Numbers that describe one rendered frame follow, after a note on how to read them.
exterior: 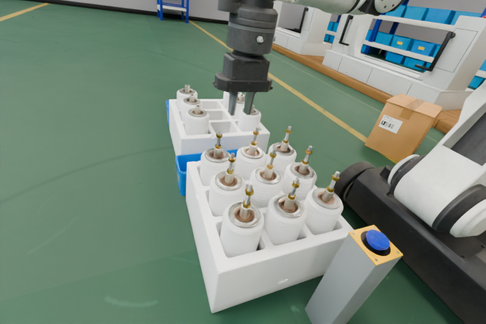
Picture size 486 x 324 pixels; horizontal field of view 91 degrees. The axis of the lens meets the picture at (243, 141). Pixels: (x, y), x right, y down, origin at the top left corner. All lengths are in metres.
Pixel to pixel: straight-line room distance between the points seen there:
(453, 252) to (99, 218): 1.03
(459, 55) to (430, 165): 1.93
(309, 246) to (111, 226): 0.60
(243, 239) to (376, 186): 0.55
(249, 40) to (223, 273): 0.46
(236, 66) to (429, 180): 0.51
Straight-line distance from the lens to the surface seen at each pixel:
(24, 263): 0.90
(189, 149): 0.97
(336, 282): 0.62
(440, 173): 0.71
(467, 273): 0.87
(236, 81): 0.47
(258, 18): 0.45
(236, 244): 0.58
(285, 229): 0.61
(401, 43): 5.98
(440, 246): 0.88
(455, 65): 2.59
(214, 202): 0.65
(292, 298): 0.78
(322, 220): 0.68
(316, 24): 3.88
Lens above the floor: 0.67
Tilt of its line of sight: 31 degrees down
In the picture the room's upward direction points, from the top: 10 degrees clockwise
